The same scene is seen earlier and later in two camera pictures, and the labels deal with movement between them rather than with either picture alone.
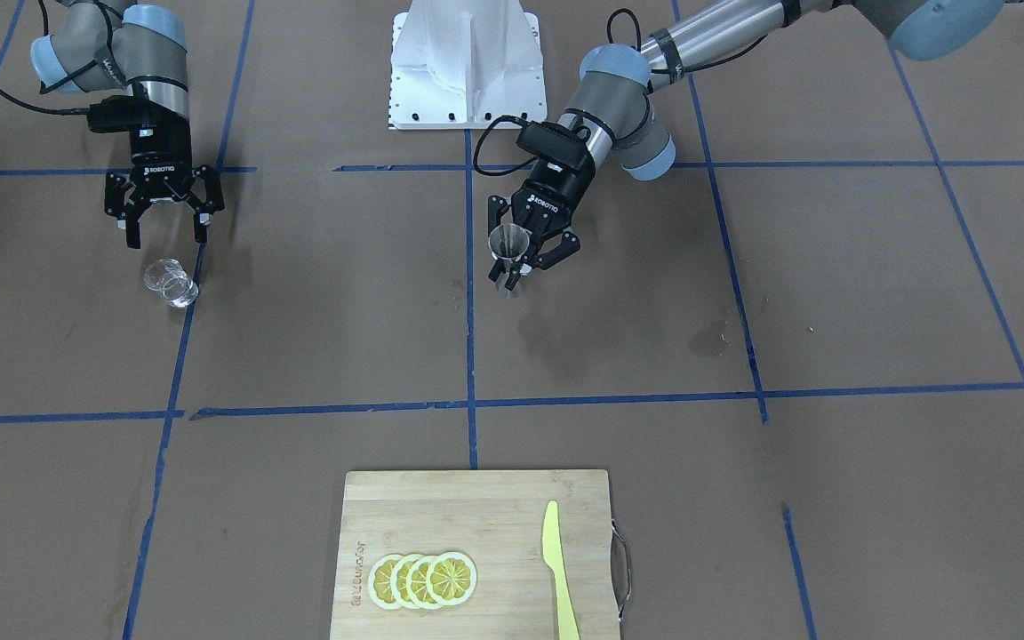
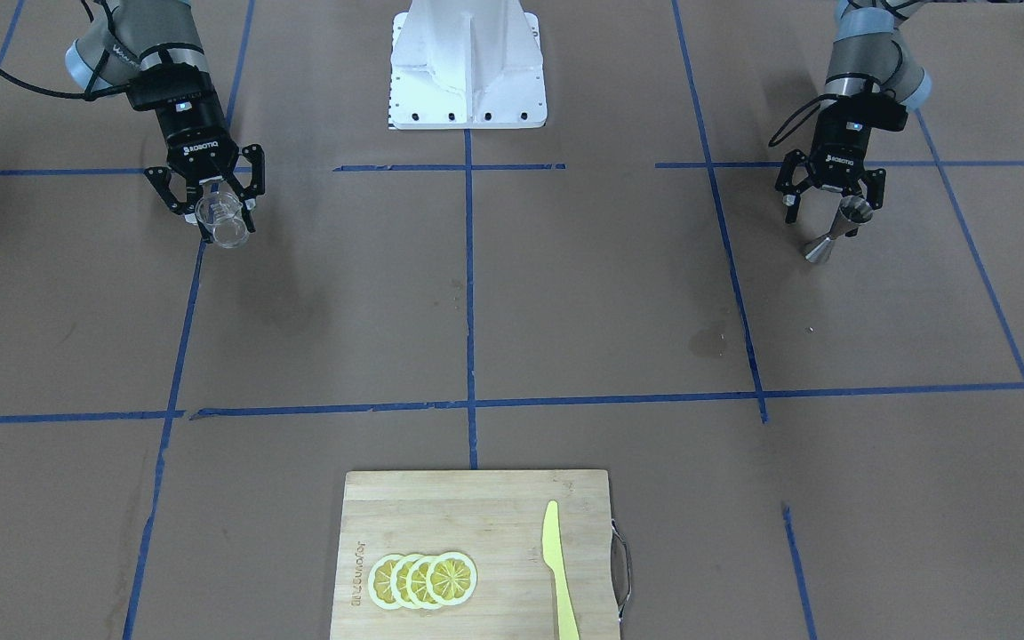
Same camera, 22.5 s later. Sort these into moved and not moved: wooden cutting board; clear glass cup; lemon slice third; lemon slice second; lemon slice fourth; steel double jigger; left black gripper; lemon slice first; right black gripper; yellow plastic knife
Moved: left black gripper; clear glass cup; right black gripper; steel double jigger
Not moved: lemon slice third; lemon slice second; lemon slice fourth; yellow plastic knife; lemon slice first; wooden cutting board
